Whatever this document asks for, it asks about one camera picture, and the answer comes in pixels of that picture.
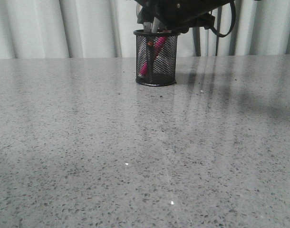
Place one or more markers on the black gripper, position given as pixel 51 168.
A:
pixel 177 15

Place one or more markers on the pink marker pen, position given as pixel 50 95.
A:
pixel 162 47

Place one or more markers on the grey orange scissors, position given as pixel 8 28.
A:
pixel 149 28

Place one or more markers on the black mesh pen holder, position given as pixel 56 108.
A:
pixel 166 77

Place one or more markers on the grey curtain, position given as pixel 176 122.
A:
pixel 104 28

